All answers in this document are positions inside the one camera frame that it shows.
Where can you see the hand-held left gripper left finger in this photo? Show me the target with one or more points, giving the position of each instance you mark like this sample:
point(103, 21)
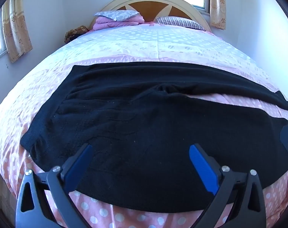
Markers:
point(78, 168)

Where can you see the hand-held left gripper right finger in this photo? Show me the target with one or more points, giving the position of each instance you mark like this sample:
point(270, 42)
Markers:
point(203, 168)

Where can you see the black knitted sweater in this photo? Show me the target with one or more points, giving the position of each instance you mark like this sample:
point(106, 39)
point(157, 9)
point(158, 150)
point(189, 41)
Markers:
point(134, 123)

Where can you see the brown patterned cushion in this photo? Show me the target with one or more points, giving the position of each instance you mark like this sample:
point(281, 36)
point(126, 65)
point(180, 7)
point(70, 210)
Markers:
point(75, 33)

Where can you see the pink polka dot bedspread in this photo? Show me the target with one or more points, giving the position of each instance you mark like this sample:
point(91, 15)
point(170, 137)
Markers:
point(134, 42)

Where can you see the pink folded blanket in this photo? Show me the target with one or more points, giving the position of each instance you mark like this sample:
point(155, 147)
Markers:
point(110, 25)

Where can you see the striped pillow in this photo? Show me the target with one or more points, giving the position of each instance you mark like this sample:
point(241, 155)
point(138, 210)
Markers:
point(179, 21)

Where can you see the beige patterned curtain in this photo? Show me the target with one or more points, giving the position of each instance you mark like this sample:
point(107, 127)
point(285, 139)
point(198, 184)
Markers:
point(217, 9)
point(16, 33)

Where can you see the grey floral pillow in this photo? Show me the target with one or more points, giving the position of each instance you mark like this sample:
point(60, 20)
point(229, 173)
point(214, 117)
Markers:
point(115, 15)

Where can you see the cream and wood headboard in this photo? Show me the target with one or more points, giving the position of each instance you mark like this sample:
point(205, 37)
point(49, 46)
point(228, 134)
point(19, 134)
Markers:
point(144, 7)

